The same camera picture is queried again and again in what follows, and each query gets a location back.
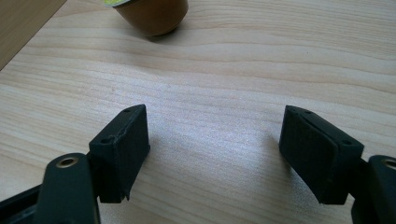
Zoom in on brown coffee capsule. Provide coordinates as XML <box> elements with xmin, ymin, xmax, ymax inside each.
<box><xmin>103</xmin><ymin>0</ymin><xmax>190</xmax><ymax>37</ymax></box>

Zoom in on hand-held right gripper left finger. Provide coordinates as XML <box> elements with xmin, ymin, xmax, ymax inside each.
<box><xmin>88</xmin><ymin>104</ymin><xmax>151</xmax><ymax>204</ymax></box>

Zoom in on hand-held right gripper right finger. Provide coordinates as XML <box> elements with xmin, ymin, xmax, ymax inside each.
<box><xmin>278</xmin><ymin>105</ymin><xmax>365</xmax><ymax>205</ymax></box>

